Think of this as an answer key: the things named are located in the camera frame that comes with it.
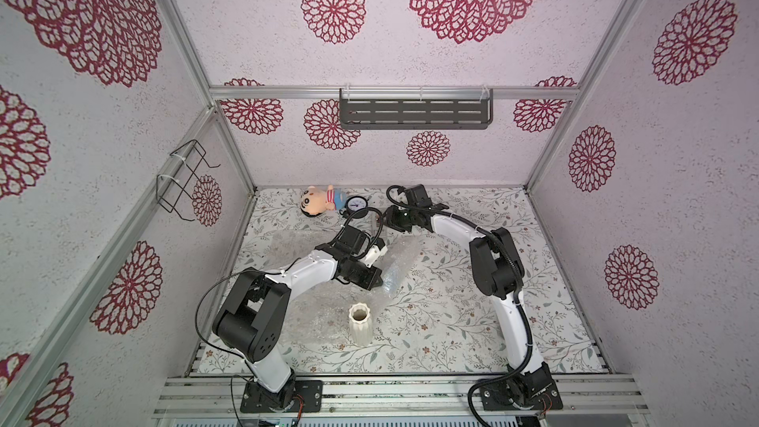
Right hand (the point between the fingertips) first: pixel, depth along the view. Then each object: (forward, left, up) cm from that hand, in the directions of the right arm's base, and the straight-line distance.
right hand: (379, 216), depth 101 cm
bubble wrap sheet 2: (-32, +16, -7) cm, 36 cm away
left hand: (-24, -1, -3) cm, 24 cm away
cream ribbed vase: (-40, +3, +8) cm, 41 cm away
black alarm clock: (+11, +10, -5) cm, 16 cm away
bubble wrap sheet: (-18, -6, -1) cm, 19 cm away
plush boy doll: (+6, +23, +1) cm, 24 cm away
